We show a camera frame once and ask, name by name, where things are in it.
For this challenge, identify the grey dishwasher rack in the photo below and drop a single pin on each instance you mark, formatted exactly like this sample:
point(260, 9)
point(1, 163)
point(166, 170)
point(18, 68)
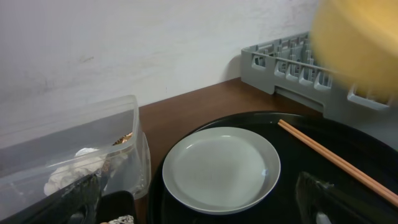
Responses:
point(287, 66)

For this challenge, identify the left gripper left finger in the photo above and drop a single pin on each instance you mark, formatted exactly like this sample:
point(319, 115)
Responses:
point(75, 203)

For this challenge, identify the food scraps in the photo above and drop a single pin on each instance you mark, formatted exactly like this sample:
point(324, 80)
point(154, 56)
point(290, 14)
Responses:
point(127, 219)

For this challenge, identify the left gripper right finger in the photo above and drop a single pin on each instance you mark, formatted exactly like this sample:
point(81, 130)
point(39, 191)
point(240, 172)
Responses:
point(319, 201)

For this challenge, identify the black rectangular tray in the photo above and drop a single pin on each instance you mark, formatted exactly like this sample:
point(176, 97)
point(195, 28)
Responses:
point(115, 205)

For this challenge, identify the yellow bowl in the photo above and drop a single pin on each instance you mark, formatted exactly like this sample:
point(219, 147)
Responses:
point(357, 40)

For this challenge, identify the white tissue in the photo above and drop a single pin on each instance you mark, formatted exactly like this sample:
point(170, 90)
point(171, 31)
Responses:
point(66, 175)

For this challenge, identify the gold snack wrapper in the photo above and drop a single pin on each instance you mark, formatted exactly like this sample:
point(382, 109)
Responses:
point(122, 139)

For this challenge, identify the grey plate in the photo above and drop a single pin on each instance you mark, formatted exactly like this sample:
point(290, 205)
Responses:
point(221, 171)

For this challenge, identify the clear plastic bin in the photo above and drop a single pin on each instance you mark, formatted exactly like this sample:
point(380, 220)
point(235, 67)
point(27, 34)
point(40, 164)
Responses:
point(33, 147)

